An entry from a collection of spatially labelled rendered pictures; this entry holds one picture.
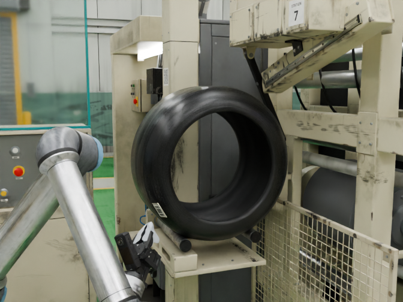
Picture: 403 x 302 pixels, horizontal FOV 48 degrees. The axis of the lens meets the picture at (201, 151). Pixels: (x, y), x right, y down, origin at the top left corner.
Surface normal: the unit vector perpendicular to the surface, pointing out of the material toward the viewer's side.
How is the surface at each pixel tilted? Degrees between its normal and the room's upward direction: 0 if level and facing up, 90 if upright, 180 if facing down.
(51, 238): 90
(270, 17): 90
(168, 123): 63
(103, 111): 90
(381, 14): 72
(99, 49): 90
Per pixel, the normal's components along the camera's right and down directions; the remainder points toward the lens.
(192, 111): 0.25, -0.03
